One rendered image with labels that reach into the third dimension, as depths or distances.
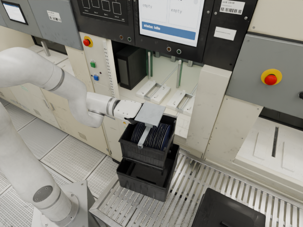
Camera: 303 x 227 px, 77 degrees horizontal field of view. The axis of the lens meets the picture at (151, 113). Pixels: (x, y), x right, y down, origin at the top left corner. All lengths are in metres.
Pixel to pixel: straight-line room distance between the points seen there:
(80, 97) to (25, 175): 0.32
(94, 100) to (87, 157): 1.47
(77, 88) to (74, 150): 1.70
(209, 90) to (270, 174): 0.62
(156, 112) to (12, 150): 0.51
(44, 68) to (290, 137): 1.40
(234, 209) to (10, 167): 0.95
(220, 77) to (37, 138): 2.30
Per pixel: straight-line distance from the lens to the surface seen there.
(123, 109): 0.82
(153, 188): 1.03
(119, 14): 1.02
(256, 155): 1.29
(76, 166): 2.26
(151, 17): 0.92
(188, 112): 1.36
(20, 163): 0.78
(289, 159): 1.37
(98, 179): 2.11
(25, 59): 0.64
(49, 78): 0.67
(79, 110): 0.79
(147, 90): 1.53
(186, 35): 0.87
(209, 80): 0.86
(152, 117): 0.78
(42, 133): 2.74
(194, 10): 0.83
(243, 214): 1.10
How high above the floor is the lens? 1.83
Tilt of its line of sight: 44 degrees down
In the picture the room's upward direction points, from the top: straight up
